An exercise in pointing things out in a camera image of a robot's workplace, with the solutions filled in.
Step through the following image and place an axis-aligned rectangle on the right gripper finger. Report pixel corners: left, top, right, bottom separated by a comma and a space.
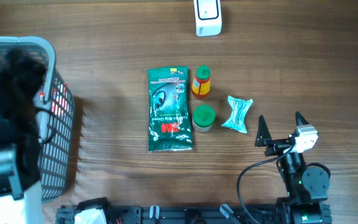
295, 111, 309, 126
255, 115, 272, 146

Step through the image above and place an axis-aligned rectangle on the light teal packet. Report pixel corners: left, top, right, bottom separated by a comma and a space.
221, 96, 254, 134

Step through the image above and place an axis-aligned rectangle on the green lid jar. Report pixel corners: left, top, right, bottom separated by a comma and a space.
192, 105, 216, 132

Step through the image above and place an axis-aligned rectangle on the red bottle green cap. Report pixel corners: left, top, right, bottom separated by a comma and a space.
191, 65, 211, 100

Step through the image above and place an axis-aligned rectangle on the green 3M gloves packet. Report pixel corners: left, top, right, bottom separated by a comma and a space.
148, 66, 193, 152

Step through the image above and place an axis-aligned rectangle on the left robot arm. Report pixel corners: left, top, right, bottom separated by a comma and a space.
0, 48, 47, 223

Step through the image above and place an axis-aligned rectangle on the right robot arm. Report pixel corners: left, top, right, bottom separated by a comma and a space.
255, 111, 333, 224

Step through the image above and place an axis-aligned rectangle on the white barcode scanner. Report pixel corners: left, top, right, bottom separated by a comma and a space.
193, 0, 223, 37

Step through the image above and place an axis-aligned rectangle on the grey plastic mesh basket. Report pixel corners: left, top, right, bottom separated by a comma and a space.
0, 36, 75, 203

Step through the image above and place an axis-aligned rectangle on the right black cable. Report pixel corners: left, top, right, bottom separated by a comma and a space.
236, 143, 296, 224

